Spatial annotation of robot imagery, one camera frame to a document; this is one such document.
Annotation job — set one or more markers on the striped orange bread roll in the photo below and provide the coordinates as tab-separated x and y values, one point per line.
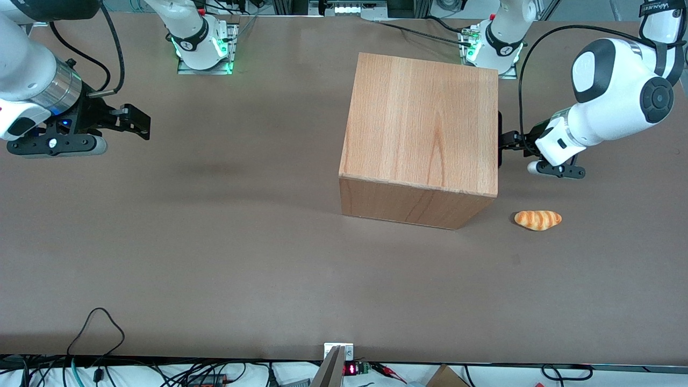
537	219

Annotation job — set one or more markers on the wooden drawer cabinet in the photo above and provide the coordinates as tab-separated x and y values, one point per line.
424	129

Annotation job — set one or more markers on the brown cardboard piece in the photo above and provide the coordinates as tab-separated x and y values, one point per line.
445	378

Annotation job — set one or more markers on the red digit display module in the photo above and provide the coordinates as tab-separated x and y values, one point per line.
352	369

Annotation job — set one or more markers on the white power strip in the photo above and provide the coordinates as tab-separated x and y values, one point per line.
355	8

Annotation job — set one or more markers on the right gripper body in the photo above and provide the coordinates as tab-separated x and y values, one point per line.
91	116

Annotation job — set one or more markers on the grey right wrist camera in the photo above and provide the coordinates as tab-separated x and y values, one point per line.
59	146

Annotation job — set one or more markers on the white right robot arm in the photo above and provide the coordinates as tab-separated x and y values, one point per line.
21	59

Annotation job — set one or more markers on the aluminium camera mount post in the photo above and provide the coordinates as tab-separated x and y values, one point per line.
329	371

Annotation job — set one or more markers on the red and black clip leads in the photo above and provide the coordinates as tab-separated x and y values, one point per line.
389	371

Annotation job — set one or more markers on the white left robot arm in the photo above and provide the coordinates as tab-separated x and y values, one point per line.
618	102

